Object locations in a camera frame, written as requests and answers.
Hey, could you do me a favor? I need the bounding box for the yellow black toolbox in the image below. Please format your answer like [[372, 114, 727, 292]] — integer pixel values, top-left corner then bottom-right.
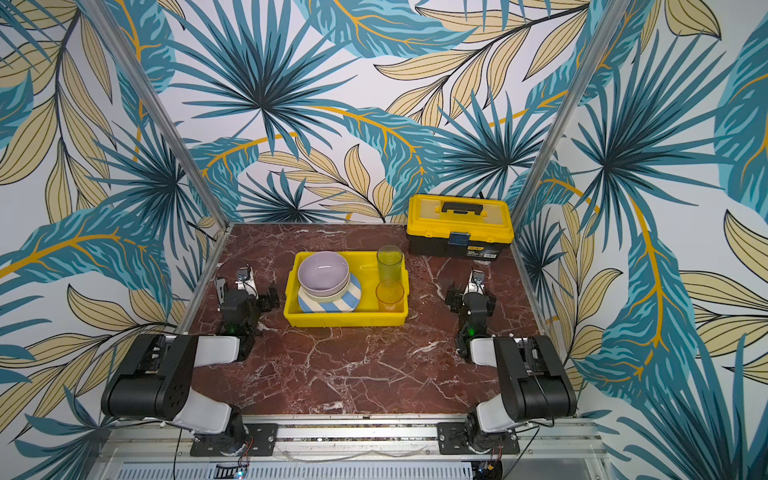
[[406, 194, 514, 261]]

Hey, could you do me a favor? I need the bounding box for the lilac bowl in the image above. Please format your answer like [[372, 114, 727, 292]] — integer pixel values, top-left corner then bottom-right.
[[298, 251, 350, 290]]

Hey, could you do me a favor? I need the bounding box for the pale green bowl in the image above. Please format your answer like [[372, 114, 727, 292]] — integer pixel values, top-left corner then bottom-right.
[[299, 280, 351, 301]]

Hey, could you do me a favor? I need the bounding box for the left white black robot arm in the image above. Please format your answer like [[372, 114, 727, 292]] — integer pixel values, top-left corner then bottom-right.
[[101, 284, 280, 455]]

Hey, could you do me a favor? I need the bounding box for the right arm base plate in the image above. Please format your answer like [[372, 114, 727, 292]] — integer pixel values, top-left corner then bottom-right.
[[436, 419, 520, 455]]

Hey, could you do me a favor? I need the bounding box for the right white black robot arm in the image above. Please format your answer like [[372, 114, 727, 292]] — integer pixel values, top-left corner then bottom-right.
[[438, 283, 577, 453]]

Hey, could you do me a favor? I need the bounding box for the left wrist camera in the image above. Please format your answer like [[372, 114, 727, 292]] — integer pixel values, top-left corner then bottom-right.
[[236, 265, 253, 284]]

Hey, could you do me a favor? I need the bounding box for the pink translucent cup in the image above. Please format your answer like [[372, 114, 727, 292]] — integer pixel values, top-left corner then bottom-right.
[[375, 279, 405, 313]]

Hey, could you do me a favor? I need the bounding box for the grey translucent cup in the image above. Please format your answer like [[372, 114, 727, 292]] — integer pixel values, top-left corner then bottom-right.
[[376, 245, 404, 282]]

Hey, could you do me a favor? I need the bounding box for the aluminium front rail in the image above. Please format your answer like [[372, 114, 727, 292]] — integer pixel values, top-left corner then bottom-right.
[[97, 414, 608, 465]]

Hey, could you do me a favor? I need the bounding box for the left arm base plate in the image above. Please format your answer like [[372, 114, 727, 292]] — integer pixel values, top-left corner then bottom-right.
[[190, 423, 278, 459]]

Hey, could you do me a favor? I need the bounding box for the yellow plastic bin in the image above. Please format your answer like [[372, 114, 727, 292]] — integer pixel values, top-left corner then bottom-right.
[[283, 251, 410, 328]]

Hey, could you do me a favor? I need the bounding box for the grey folding knife tool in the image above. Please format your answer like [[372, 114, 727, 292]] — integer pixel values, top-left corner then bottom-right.
[[215, 277, 229, 305]]

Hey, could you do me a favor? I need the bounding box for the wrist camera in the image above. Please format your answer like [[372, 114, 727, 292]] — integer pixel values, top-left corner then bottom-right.
[[466, 270, 485, 295], [236, 265, 253, 284]]

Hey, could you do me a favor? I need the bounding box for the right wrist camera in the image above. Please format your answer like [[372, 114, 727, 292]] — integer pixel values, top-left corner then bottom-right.
[[466, 270, 485, 295]]

